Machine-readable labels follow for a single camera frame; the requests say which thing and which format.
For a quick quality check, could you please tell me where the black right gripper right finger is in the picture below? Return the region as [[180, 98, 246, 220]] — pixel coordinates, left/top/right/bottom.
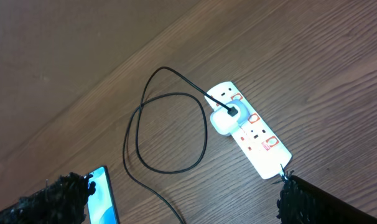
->
[[276, 168, 377, 224]]

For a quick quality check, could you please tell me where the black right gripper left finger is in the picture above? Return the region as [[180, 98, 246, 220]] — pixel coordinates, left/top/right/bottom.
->
[[0, 172, 96, 224]]

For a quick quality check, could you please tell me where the white USB charger adapter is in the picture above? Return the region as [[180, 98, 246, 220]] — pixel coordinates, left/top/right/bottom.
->
[[210, 100, 249, 136]]

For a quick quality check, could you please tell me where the Samsung Galaxy smartphone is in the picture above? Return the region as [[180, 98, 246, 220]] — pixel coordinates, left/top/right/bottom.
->
[[87, 166, 120, 224]]

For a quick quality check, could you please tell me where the white power strip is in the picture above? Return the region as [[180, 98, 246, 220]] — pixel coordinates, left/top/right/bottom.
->
[[205, 82, 292, 179]]

